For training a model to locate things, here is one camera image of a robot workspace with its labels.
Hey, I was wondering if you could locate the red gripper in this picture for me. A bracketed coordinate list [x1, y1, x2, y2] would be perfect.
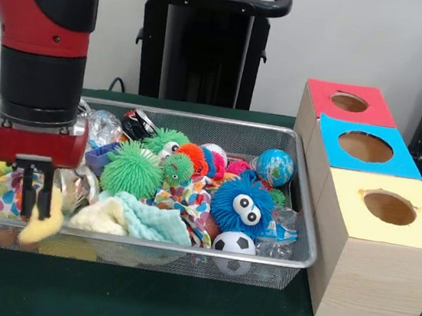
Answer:
[0, 108, 92, 226]

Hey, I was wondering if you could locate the yellow plush duck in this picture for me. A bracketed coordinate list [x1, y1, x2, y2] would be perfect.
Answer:
[18, 183, 69, 249]

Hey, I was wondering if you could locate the crushed printed metal can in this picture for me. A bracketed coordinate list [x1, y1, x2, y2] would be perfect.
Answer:
[52, 162, 103, 217]

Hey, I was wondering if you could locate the large green spiky ball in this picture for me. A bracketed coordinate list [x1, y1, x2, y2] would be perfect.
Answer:
[97, 137, 168, 202]

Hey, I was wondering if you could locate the wooden box with three holes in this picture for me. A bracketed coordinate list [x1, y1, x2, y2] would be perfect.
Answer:
[271, 77, 422, 316]

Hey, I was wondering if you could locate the cream yellow cloth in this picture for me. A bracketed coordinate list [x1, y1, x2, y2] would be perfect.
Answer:
[68, 191, 132, 236]

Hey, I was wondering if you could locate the mint green cloth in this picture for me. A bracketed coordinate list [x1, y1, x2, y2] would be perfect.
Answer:
[109, 190, 197, 246]

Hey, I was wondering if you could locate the dark green tablecloth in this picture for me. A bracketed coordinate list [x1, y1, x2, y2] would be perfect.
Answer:
[0, 77, 422, 316]

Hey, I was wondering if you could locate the blue spiky ball with eyes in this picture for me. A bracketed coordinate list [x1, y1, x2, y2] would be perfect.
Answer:
[206, 165, 280, 239]

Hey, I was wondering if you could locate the black and white soccer ball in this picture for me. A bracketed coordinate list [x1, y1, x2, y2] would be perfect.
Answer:
[210, 228, 259, 256]

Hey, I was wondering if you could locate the blue globe ball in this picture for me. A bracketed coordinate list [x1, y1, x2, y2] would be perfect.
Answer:
[253, 146, 297, 190]

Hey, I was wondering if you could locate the silver wire mesh bin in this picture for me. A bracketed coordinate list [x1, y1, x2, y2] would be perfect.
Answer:
[0, 83, 334, 295]

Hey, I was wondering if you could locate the black cable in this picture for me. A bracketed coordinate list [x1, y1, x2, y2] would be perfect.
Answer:
[109, 75, 128, 94]

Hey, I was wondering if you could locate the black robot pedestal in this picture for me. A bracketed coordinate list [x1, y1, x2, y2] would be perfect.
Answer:
[121, 0, 294, 116]

